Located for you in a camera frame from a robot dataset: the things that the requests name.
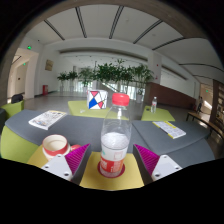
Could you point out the clear red-capped water bottle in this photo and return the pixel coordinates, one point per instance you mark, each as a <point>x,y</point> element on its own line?
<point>115,143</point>

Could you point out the white printed magazine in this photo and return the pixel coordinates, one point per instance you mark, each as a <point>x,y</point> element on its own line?
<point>47,119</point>

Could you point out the red floor cabinet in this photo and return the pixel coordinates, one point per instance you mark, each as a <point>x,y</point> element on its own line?
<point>45,90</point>

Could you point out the wooden shelf unit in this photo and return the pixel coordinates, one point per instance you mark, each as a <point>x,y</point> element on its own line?
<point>218,101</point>

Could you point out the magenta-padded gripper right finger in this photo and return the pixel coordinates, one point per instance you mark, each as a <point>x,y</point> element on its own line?
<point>150,160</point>

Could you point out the small clear plastic bottle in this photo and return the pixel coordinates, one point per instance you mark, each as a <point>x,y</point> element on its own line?
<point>153,106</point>

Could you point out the red flowered white mug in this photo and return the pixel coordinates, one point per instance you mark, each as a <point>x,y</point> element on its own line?
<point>55,146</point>

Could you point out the long wooden bench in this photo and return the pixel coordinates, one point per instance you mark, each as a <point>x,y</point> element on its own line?
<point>206,122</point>

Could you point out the yellow-edged white booklet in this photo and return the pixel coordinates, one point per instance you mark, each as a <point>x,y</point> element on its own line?
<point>169,129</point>

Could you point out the framed wall picture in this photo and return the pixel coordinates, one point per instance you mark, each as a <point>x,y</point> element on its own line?
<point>49,65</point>

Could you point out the flat round red coaster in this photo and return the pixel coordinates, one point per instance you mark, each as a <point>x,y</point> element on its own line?
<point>122,172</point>

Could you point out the person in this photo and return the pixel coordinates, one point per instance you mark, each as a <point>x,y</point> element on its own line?
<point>199,104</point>

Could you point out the green exit sign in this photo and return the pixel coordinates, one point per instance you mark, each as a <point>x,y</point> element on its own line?
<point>29,47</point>

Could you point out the white red blue cube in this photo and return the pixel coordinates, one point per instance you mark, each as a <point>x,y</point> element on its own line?
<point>97,99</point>

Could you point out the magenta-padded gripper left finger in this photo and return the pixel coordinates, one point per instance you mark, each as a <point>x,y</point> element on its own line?
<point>75,160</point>

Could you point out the black chair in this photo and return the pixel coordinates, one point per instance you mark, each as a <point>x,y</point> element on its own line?
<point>16,98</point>

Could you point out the green potted plants group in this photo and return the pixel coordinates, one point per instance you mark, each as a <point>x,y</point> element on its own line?
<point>106,73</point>

